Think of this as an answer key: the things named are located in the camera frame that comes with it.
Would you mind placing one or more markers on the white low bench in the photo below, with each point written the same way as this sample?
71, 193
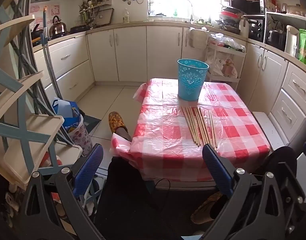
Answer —
265, 127

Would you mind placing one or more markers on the pink wall stickers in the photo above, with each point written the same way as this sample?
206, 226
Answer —
55, 11

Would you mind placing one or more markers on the red checkered plastic tablecloth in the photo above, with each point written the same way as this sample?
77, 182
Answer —
168, 135

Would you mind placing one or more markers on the beige folding shelf rack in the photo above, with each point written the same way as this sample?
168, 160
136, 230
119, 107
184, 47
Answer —
30, 140

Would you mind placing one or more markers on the cream cabinet row with doors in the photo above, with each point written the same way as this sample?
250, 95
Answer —
130, 52

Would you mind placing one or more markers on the person's left lower leg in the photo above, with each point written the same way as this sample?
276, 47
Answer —
123, 134

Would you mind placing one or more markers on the white counter shelf rack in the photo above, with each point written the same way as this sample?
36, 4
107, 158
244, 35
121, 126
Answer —
287, 15

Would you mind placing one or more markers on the cream two-door cabinet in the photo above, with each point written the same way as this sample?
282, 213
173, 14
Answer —
262, 75

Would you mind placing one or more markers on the cream wide drawer cabinet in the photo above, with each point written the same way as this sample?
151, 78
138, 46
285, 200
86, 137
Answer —
68, 65

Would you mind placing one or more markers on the green dish soap bottle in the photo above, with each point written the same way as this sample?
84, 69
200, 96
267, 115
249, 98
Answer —
175, 13

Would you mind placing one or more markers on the black cooking pot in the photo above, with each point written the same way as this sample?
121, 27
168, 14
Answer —
275, 38

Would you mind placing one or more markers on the blue plastic basket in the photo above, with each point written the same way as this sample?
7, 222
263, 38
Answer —
191, 82

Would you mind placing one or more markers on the white printed plastic bag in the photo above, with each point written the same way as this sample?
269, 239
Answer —
221, 66

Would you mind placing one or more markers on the white storage trolley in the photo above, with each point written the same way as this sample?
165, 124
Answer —
241, 65

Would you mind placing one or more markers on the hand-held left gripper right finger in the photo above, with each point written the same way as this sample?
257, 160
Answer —
216, 170

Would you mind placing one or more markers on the white thermos jug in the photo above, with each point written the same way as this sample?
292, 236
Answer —
292, 41

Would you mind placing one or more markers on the white hanging waste bin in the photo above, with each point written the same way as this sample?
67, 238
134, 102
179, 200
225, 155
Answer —
198, 38

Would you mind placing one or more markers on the white plastic jug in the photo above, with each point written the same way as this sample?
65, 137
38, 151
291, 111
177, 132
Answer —
243, 28

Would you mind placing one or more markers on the black microwave oven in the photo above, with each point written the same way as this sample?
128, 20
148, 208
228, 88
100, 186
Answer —
255, 6

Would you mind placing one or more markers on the black toaster oven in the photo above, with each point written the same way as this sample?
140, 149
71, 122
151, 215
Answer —
255, 28

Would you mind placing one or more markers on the bunch of wooden chopsticks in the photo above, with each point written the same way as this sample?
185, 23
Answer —
196, 125

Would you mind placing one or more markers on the yellow patterned slipper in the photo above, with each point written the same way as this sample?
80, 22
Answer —
205, 210
116, 120

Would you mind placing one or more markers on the clear plastic bottle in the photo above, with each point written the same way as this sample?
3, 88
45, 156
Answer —
126, 16

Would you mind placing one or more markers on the cream narrow drawer cabinet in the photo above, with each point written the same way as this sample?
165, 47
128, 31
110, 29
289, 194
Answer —
295, 97

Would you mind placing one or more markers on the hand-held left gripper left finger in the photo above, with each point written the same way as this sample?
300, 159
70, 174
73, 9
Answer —
89, 170

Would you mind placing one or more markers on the green packet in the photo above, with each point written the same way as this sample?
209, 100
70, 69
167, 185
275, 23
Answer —
305, 47

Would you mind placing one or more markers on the clear plastic bags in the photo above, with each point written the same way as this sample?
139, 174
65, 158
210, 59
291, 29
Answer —
225, 41

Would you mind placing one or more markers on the wall-mounted utensil rack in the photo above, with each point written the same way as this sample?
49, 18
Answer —
98, 8

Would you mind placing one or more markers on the steel kitchen faucet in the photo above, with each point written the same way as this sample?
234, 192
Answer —
192, 10

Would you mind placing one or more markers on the stack of pans and bowls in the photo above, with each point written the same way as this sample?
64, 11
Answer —
229, 21

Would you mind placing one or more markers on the steel kettle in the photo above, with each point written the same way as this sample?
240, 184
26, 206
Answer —
58, 27

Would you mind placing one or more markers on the blue shopping bag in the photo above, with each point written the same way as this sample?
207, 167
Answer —
65, 110

